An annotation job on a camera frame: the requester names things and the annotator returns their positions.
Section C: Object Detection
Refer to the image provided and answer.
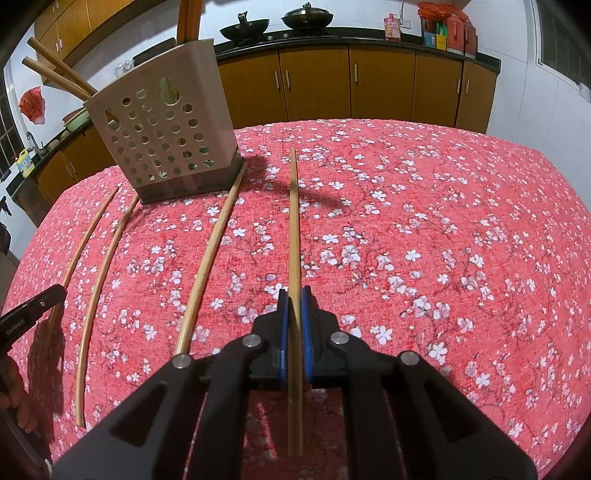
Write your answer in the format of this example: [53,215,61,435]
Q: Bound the green basin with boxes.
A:
[63,108,92,133]

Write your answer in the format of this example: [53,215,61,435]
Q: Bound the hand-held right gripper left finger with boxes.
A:
[50,288,291,480]

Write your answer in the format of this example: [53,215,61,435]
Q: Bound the dark cutting board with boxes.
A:
[132,39,177,71]

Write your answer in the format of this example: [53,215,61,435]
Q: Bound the red floral tablecloth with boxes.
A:
[0,119,591,480]

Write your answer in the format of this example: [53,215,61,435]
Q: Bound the black wok with lid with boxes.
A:
[281,2,334,31]

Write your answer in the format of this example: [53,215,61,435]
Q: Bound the barred window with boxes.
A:
[0,68,20,177]
[536,0,591,101]

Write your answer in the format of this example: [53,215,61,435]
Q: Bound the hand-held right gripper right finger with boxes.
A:
[302,286,539,480]

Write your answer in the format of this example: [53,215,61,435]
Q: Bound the gas stove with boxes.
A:
[229,28,334,44]

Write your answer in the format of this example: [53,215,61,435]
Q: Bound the black countertop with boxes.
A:
[7,27,502,195]

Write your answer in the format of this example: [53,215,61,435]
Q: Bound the beige perforated utensil holder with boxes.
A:
[84,39,246,206]

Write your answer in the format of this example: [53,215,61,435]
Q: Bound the yellow detergent bottle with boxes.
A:
[16,147,34,179]

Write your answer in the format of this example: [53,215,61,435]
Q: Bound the red plastic bag on hook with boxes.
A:
[19,86,47,125]

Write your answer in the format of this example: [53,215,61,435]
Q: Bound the person's left hand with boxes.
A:
[0,356,39,435]

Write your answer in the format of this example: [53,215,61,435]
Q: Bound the wooden lower cabinets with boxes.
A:
[34,43,500,205]

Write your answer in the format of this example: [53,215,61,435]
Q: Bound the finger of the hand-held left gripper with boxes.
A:
[31,283,66,326]

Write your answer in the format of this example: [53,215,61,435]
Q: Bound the black open wok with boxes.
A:
[219,12,271,43]

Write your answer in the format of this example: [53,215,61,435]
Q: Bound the wooden upper cabinet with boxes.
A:
[34,0,186,85]

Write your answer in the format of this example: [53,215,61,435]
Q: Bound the large red bottles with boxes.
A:
[445,13,478,59]

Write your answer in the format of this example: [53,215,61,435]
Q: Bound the red bag over bottles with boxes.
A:
[417,1,470,20]

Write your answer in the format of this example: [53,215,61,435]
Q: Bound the green yellow box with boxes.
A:
[424,20,449,51]

